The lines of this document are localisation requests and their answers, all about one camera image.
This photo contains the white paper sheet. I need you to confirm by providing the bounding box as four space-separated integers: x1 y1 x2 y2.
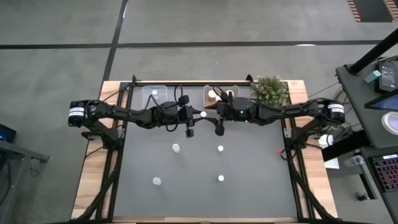
323 157 341 170

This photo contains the grey metal desk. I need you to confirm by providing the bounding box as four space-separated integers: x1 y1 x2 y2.
0 139 50 224

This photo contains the clear water bottle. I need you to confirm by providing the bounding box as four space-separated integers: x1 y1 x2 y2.
343 154 365 167

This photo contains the dark side desk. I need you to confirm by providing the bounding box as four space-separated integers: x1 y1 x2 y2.
335 55 398 150

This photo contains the white plastic bin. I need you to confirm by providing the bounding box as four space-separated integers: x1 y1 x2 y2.
203 85 241 110

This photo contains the dark floor rug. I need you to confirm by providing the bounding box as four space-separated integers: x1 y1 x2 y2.
346 0 398 23

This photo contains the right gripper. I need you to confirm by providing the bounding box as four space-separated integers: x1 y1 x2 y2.
205 91 239 137

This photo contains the white tape roll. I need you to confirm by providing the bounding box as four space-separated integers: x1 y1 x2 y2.
381 111 398 136

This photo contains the black keyboard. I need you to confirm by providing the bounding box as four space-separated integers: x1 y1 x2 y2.
371 154 398 193

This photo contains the green potted plant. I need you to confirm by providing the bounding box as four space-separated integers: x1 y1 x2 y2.
250 74 290 107

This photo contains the small teal box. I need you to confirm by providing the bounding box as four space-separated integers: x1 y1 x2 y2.
364 70 382 84

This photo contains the black electronic device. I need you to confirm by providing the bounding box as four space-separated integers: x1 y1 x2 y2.
374 58 398 94

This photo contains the clear plastic bin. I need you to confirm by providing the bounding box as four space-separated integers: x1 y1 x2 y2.
142 85 169 110

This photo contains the black pole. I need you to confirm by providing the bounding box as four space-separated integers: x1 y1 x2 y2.
347 28 398 75

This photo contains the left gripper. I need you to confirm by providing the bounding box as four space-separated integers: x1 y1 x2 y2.
177 95 202 138

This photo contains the black table frame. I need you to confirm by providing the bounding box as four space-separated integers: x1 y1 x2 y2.
70 74 341 224

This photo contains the dark tablet screen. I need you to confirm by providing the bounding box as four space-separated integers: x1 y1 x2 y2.
364 91 398 111

